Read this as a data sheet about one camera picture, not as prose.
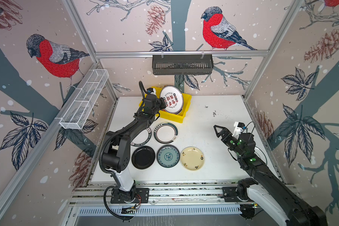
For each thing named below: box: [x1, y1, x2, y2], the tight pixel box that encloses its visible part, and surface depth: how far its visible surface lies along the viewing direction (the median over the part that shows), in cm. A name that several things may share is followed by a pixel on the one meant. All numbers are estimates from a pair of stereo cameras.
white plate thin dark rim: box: [253, 145, 268, 166], surface depth 90 cm
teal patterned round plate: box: [156, 144, 181, 169], surface depth 90 cm
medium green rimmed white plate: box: [153, 121, 179, 145], surface depth 100 cm
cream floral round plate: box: [180, 145, 205, 171], surface depth 88 cm
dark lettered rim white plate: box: [129, 127, 153, 147], surface depth 95 cm
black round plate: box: [131, 145, 156, 170], surface depth 87 cm
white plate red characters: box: [159, 85, 185, 115], surface depth 97 cm
